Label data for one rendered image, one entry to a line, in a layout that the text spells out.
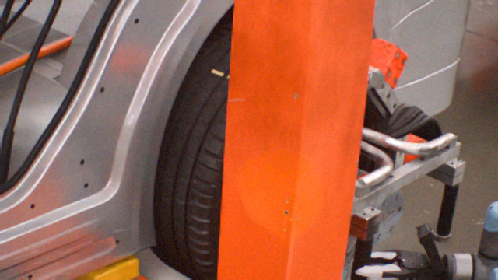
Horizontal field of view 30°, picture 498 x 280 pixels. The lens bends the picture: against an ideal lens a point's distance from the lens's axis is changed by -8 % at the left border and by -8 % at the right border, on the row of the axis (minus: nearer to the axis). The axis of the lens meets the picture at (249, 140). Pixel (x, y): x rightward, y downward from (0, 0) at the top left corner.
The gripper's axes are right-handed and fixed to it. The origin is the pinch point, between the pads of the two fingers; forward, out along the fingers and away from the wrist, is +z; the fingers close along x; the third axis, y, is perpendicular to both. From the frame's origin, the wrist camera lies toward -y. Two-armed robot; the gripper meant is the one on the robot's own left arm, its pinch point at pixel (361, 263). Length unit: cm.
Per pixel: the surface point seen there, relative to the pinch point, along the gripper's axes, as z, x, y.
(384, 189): -3.5, 5.6, -14.3
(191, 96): 35.5, 25.6, -23.8
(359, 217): 2.3, -1.3, -11.6
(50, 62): 70, 51, -21
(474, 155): -97, 229, 83
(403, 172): -8.7, 12.1, -15.0
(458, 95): -107, 303, 83
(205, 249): 31.2, 10.4, 3.8
